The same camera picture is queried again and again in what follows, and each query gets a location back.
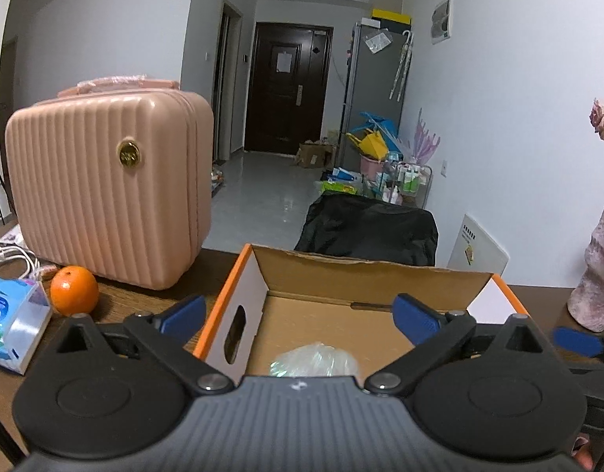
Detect white electrical panel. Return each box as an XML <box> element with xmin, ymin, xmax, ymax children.
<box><xmin>430</xmin><ymin>0</ymin><xmax>453</xmax><ymax>45</ymax></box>

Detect black bag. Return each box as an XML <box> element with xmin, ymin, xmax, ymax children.
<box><xmin>294</xmin><ymin>193</ymin><xmax>439</xmax><ymax>267</ymax></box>

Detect pink textured vase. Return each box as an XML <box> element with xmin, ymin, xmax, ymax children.
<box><xmin>567</xmin><ymin>188</ymin><xmax>604</xmax><ymax>332</ymax></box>

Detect pink bucket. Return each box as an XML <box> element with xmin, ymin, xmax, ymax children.
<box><xmin>359</xmin><ymin>153</ymin><xmax>387</xmax><ymax>180</ymax></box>

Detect orange cardboard box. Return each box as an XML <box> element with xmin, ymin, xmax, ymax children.
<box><xmin>194</xmin><ymin>243</ymin><xmax>529</xmax><ymax>379</ymax></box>

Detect clear plastic pouches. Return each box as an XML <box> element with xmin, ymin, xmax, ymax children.
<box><xmin>363</xmin><ymin>29</ymin><xmax>393</xmax><ymax>55</ymax></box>

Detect white cable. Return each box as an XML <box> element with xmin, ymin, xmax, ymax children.
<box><xmin>0</xmin><ymin>243</ymin><xmax>41</xmax><ymax>278</ymax></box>

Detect cart with bottles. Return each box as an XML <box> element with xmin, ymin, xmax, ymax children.
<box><xmin>375</xmin><ymin>160</ymin><xmax>433</xmax><ymax>208</ymax></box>

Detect blue tissue pack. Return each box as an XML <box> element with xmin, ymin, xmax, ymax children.
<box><xmin>0</xmin><ymin>275</ymin><xmax>53</xmax><ymax>374</ymax></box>

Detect white folded umbrella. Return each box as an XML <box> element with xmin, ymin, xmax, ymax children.
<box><xmin>389</xmin><ymin>30</ymin><xmax>415</xmax><ymax>101</ymax></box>

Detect orange fruit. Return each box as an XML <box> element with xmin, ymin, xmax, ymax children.
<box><xmin>50</xmin><ymin>265</ymin><xmax>99</xmax><ymax>316</ymax></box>

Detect person's right hand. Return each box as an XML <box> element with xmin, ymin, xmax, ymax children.
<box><xmin>571</xmin><ymin>433</ymin><xmax>596</xmax><ymax>471</ymax></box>

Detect yellow and black box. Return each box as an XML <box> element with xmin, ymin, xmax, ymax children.
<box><xmin>371</xmin><ymin>8</ymin><xmax>413</xmax><ymax>26</ymax></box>

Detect crumpled clear plastic bag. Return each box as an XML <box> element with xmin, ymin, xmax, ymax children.
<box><xmin>270</xmin><ymin>341</ymin><xmax>362</xmax><ymax>378</ymax></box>

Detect green packets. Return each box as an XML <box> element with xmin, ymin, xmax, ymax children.
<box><xmin>321</xmin><ymin>179</ymin><xmax>362</xmax><ymax>195</ymax></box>

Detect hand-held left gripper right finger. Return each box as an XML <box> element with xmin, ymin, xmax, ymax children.
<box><xmin>363</xmin><ymin>293</ymin><xmax>553</xmax><ymax>396</ymax></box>

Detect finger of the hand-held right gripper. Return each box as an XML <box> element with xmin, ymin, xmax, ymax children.
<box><xmin>552</xmin><ymin>325</ymin><xmax>604</xmax><ymax>369</ymax></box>

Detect yellow watering can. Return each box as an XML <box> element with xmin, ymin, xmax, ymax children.
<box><xmin>346</xmin><ymin>128</ymin><xmax>388</xmax><ymax>160</ymax></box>

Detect dark brown entrance door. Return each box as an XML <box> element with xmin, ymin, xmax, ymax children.
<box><xmin>244</xmin><ymin>22</ymin><xmax>333</xmax><ymax>155</ymax></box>

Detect brown cardboard box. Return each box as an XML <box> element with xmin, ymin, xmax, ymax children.
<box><xmin>296</xmin><ymin>142</ymin><xmax>334</xmax><ymax>169</ymax></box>

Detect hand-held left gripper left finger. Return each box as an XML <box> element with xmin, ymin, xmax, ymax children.
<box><xmin>56</xmin><ymin>295</ymin><xmax>235</xmax><ymax>395</ymax></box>

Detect pink ribbed suitcase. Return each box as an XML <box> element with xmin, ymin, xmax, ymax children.
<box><xmin>5</xmin><ymin>76</ymin><xmax>215</xmax><ymax>290</ymax></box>

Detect blue plastic rack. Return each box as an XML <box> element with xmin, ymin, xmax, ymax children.
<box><xmin>358</xmin><ymin>112</ymin><xmax>402</xmax><ymax>151</ymax></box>

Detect purple wall decoration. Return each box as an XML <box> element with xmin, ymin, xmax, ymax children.
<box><xmin>412</xmin><ymin>108</ymin><xmax>441</xmax><ymax>165</ymax></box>

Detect side doorway frame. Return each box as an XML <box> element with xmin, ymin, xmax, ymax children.
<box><xmin>213</xmin><ymin>0</ymin><xmax>244</xmax><ymax>163</ymax></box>

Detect grey refrigerator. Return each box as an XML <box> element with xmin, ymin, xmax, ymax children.
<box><xmin>337</xmin><ymin>20</ymin><xmax>413</xmax><ymax>173</ymax></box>

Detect white flat panel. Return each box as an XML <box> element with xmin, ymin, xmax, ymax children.
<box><xmin>447</xmin><ymin>213</ymin><xmax>509</xmax><ymax>276</ymax></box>

